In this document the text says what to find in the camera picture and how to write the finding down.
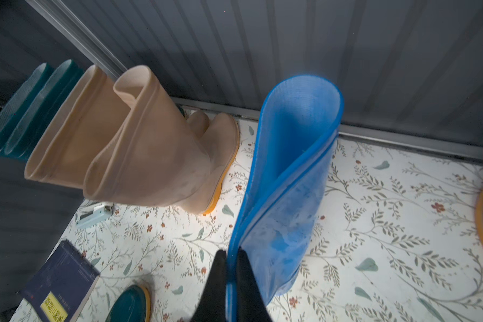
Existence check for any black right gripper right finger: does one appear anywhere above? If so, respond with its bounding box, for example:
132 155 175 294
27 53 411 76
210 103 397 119
236 248 272 322

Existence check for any dark green boot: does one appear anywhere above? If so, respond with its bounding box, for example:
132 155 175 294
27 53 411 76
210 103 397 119
3 60 83 161
105 284 152 322
0 63 54 156

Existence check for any blue rain boot front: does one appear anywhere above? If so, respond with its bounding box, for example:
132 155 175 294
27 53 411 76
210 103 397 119
226 75 343 321

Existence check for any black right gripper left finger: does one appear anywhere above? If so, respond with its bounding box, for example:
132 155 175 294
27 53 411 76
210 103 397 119
191 250 227 322

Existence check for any dark green boot far left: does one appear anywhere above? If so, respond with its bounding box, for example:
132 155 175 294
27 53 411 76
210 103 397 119
0 63 54 156

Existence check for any small pale green device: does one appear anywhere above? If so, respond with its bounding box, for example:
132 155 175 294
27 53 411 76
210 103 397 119
76 202 114 230

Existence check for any dark blue notebook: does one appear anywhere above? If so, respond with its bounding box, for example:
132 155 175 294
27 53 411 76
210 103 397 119
19 240 100 322

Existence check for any dark green boot back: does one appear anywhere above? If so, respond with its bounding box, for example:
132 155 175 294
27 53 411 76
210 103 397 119
3 60 83 161

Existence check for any dark green front boot left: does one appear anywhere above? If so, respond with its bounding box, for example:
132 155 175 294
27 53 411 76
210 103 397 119
105 284 152 322

